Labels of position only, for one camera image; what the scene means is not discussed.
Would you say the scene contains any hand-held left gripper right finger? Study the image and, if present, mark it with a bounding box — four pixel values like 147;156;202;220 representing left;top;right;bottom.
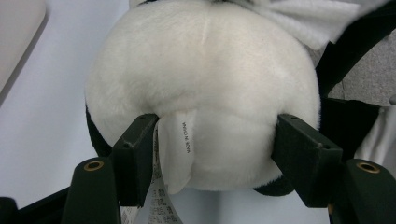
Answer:
271;113;344;209

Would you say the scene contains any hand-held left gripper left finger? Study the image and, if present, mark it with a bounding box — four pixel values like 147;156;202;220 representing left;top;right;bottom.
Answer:
111;113;161;208

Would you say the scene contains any panda plush toy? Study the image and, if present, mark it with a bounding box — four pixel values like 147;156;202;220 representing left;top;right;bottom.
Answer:
84;0;381;224

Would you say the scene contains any white storage bin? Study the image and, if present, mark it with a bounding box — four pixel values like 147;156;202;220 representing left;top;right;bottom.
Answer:
0;0;48;93

